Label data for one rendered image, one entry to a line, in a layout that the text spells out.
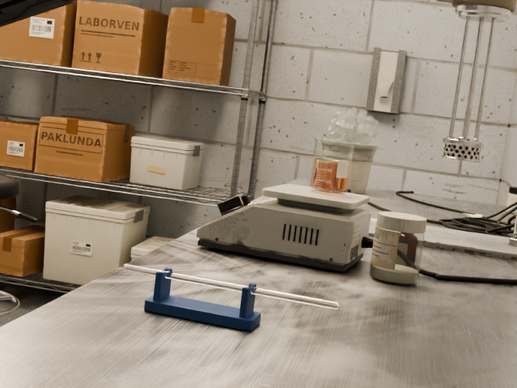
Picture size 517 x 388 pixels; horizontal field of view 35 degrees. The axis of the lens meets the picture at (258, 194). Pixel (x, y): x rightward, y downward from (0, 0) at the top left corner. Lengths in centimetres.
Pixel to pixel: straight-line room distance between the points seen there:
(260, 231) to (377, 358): 38
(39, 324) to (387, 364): 28
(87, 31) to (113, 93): 42
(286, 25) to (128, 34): 68
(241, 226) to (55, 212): 235
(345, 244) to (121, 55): 237
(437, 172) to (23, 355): 294
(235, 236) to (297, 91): 246
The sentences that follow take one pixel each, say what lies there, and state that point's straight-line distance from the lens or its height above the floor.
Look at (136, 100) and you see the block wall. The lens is 362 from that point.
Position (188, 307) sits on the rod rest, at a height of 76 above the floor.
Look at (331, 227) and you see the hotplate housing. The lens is 99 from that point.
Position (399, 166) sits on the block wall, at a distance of 343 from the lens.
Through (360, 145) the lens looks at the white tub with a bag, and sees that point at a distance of 199.
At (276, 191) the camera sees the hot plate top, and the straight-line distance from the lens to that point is 101.
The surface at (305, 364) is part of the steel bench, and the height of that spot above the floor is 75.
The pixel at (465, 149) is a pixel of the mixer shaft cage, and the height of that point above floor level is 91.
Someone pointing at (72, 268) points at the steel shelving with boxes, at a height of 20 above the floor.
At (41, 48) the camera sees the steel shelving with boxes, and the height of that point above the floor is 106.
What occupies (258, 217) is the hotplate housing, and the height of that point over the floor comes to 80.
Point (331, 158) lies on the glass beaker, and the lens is 103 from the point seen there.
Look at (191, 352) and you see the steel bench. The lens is 63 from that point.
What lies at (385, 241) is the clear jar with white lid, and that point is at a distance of 97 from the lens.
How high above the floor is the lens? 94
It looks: 6 degrees down
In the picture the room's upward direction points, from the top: 7 degrees clockwise
